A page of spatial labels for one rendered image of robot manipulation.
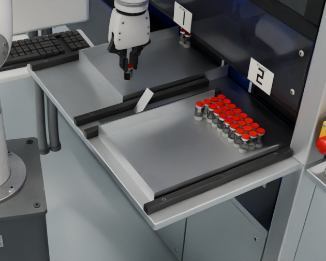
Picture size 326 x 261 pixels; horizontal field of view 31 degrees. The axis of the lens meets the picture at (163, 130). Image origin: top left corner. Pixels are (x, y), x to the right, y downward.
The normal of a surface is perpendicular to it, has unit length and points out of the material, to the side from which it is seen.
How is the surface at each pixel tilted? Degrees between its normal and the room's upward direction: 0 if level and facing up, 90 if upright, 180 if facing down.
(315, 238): 90
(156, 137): 0
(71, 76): 0
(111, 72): 0
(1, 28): 70
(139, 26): 91
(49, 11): 90
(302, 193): 90
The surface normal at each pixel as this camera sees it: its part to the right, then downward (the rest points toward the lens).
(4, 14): 0.91, -0.05
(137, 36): 0.54, 0.59
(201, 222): -0.85, 0.28
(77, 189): 0.06, -0.79
